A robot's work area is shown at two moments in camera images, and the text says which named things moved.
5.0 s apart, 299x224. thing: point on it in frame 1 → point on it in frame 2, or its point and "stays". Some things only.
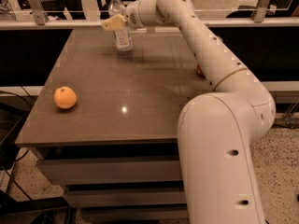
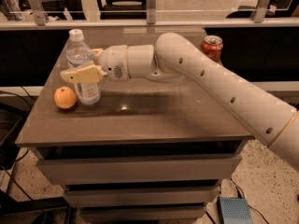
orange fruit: (64, 97) stays
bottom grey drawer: (134, 213) stays
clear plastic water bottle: (123, 41) → (79, 54)
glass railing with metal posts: (82, 7) stays
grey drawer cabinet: (116, 152) stays
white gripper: (133, 15) → (114, 62)
